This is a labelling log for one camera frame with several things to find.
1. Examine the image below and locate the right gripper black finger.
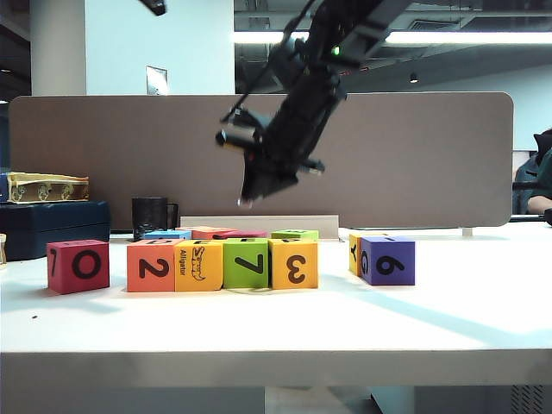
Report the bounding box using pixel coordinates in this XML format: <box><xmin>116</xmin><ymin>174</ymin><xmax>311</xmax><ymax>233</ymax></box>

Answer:
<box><xmin>249</xmin><ymin>172</ymin><xmax>299</xmax><ymax>208</ymax></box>
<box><xmin>237</xmin><ymin>166</ymin><xmax>277</xmax><ymax>211</ymax></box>

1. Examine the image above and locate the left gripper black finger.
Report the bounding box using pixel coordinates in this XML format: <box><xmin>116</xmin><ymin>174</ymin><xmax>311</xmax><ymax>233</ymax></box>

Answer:
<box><xmin>136</xmin><ymin>0</ymin><xmax>167</xmax><ymax>17</ymax></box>

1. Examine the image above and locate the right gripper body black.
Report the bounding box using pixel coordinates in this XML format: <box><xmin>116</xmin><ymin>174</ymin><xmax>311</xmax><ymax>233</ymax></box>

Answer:
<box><xmin>248</xmin><ymin>129</ymin><xmax>325</xmax><ymax>177</ymax></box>

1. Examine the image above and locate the green E letter block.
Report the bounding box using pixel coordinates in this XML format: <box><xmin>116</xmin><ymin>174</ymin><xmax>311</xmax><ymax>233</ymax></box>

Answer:
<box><xmin>223</xmin><ymin>238</ymin><xmax>271</xmax><ymax>290</ymax></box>

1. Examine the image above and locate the yellow P letter block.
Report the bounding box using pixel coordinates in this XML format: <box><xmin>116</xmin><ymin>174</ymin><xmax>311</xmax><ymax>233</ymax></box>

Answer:
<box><xmin>267</xmin><ymin>239</ymin><xmax>320</xmax><ymax>290</ymax></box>

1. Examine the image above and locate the green N letter block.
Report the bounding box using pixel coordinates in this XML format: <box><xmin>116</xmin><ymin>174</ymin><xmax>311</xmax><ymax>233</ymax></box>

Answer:
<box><xmin>270</xmin><ymin>229</ymin><xmax>319</xmax><ymax>242</ymax></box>

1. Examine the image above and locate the orange ice cream letter block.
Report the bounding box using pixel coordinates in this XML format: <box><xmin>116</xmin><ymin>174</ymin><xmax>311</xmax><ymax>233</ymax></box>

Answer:
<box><xmin>191</xmin><ymin>228</ymin><xmax>239</xmax><ymax>241</ymax></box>

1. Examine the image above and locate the yellow alligator letter block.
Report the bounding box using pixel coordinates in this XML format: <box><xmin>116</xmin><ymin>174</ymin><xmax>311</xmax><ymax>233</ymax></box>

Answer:
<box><xmin>174</xmin><ymin>240</ymin><xmax>225</xmax><ymax>292</ymax></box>

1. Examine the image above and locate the blue fish letter block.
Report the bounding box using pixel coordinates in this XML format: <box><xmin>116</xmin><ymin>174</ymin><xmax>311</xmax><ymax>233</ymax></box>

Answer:
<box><xmin>143</xmin><ymin>230</ymin><xmax>192</xmax><ymax>242</ymax></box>

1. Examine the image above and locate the yellow T Y letter block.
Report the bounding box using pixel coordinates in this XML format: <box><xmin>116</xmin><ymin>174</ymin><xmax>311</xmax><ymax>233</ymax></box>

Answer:
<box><xmin>348</xmin><ymin>234</ymin><xmax>366</xmax><ymax>277</ymax></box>

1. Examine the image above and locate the orange D letter block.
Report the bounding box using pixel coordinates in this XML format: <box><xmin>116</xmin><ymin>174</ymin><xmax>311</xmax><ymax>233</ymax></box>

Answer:
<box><xmin>127</xmin><ymin>239</ymin><xmax>177</xmax><ymax>293</ymax></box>

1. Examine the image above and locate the purple G letter block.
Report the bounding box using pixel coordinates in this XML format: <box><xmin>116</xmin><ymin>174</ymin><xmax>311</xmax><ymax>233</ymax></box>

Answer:
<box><xmin>360</xmin><ymin>235</ymin><xmax>417</xmax><ymax>286</ymax></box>

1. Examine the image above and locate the crimson rabbit letter block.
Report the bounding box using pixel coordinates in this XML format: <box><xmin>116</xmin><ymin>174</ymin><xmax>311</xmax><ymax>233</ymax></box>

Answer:
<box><xmin>46</xmin><ymin>239</ymin><xmax>110</xmax><ymax>296</ymax></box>

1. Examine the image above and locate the black mug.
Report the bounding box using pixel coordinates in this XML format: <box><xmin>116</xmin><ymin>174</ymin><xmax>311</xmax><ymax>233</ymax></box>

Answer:
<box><xmin>131</xmin><ymin>197</ymin><xmax>179</xmax><ymax>242</ymax></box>

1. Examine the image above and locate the brown desk divider screen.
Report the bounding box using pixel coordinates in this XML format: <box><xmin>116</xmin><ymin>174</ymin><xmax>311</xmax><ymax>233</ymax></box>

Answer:
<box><xmin>8</xmin><ymin>92</ymin><xmax>515</xmax><ymax>229</ymax></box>

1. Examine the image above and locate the navy blue case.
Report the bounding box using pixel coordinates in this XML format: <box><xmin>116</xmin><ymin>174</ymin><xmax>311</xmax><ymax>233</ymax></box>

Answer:
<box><xmin>0</xmin><ymin>200</ymin><xmax>112</xmax><ymax>262</ymax></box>

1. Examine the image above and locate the ceiling light strip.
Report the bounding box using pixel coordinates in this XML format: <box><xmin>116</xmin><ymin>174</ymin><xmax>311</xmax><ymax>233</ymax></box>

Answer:
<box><xmin>235</xmin><ymin>30</ymin><xmax>552</xmax><ymax>45</ymax></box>

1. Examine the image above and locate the person in background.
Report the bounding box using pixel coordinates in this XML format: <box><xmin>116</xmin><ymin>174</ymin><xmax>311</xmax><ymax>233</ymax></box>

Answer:
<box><xmin>512</xmin><ymin>128</ymin><xmax>552</xmax><ymax>216</ymax></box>

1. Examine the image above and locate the black bar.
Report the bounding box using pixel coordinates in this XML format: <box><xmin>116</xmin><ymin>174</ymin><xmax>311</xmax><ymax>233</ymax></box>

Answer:
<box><xmin>511</xmin><ymin>210</ymin><xmax>552</xmax><ymax>226</ymax></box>

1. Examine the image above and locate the vented grey panel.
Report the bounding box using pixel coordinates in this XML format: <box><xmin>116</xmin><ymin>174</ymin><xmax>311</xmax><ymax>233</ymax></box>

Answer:
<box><xmin>511</xmin><ymin>385</ymin><xmax>545</xmax><ymax>414</ymax></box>

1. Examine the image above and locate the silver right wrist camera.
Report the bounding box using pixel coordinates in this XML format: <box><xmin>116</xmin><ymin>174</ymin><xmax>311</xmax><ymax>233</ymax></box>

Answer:
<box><xmin>215</xmin><ymin>106</ymin><xmax>265</xmax><ymax>152</ymax></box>

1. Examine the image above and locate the white wall sign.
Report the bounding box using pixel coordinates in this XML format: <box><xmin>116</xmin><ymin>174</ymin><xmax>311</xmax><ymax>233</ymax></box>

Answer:
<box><xmin>145</xmin><ymin>65</ymin><xmax>169</xmax><ymax>96</ymax></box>

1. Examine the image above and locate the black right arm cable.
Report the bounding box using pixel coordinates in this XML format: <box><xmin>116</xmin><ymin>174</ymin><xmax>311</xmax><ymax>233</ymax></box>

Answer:
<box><xmin>222</xmin><ymin>0</ymin><xmax>318</xmax><ymax>124</ymax></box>

